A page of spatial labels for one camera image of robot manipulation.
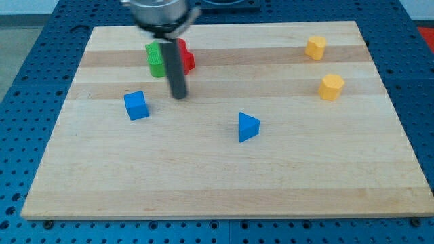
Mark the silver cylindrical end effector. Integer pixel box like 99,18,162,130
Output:
120,0,201,39

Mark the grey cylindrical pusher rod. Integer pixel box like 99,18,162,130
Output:
159,39,187,99

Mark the yellow heart block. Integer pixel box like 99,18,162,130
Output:
304,36,327,61

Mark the red block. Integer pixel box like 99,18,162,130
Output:
178,38,195,75

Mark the green block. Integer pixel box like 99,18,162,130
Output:
145,41,165,78

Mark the blue cube block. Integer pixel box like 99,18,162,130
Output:
124,91,149,121

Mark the blue triangle block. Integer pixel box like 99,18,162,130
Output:
238,112,260,143

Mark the wooden board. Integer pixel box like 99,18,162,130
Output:
21,21,433,220

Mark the yellow hexagon block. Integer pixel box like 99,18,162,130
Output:
318,74,345,101

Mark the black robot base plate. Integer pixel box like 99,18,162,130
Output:
188,0,261,10

